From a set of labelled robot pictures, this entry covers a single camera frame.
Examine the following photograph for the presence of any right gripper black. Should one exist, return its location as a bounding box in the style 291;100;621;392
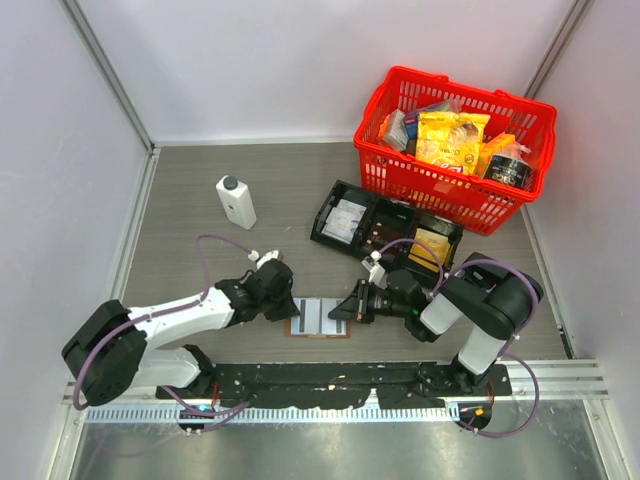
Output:
329;278;409;324

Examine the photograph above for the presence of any brown leather card holder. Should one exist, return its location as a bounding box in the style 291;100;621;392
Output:
284;297;350;338

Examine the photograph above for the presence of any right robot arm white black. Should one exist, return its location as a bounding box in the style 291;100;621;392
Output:
328;252;544;395

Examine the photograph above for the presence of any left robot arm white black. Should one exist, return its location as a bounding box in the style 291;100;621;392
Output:
61;257;299;410

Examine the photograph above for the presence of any card with black stripe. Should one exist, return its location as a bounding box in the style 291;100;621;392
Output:
295;298;321;335

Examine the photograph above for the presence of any brown cards stack in tray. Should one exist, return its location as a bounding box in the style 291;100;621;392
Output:
365;222;405;251

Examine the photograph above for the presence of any white cards stack in tray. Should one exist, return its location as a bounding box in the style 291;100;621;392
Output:
321;199;367;244

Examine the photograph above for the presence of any yellow cards stack in tray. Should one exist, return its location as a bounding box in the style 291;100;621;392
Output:
408;228;451;272

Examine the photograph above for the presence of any black compartment tray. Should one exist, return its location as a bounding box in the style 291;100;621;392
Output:
310;180;464;287

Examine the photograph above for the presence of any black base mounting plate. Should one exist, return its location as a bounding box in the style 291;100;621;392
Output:
171;361;512;410

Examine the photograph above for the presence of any white bottle grey cap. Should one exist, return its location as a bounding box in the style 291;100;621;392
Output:
216;175;257;230

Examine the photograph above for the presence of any red plastic shopping basket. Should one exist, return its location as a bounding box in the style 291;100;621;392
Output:
354;66;557;235

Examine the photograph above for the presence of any grey carton box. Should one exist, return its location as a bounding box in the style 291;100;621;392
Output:
378;109;409;152

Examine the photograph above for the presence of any yellow snack bag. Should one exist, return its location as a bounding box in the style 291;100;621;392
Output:
415;111;490;175

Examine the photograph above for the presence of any black round can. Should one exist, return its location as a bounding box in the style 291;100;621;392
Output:
483;154;533;190

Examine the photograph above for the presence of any orange snack packet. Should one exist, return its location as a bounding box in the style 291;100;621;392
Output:
475;132;515;178

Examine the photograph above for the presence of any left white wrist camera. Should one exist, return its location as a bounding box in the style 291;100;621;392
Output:
247;250;283;272

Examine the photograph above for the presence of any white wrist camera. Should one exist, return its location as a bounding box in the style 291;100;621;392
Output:
247;250;283;272
361;250;386;286

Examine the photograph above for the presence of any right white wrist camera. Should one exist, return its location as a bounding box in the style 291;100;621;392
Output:
361;250;386;286

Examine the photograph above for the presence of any purple cable under left base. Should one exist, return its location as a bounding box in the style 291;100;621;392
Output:
159;384;261;432

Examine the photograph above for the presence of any white slotted cable duct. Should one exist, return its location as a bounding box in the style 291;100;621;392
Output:
85;402;460;425

